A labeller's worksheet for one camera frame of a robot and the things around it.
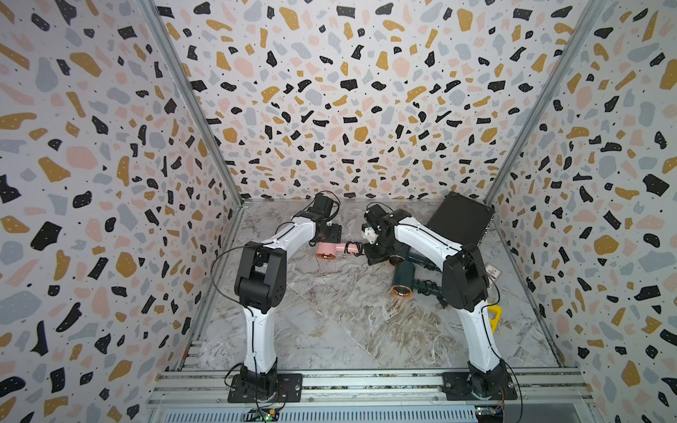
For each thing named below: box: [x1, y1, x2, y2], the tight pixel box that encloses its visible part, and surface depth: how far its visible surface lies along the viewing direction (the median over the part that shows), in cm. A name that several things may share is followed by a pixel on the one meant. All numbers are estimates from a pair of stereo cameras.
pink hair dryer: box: [315, 241, 365, 260], surface depth 97 cm
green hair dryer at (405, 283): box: [391, 260, 444, 297], surface depth 94 cm
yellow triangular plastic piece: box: [487, 303, 503, 334], surface depth 89 cm
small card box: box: [484, 262, 504, 284], surface depth 99 cm
